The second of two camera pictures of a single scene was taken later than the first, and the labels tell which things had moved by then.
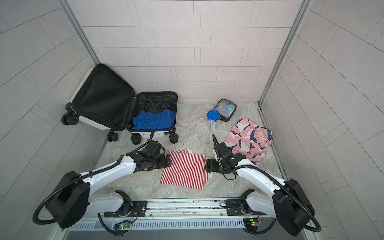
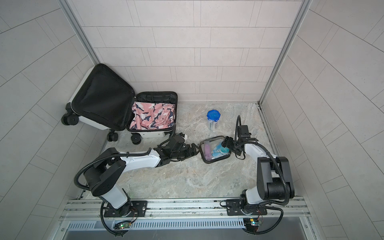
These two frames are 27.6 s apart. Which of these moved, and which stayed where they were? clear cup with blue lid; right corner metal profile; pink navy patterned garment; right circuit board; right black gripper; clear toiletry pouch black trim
Moved: clear toiletry pouch black trim; pink navy patterned garment; right black gripper
Stayed: right corner metal profile; clear cup with blue lid; right circuit board
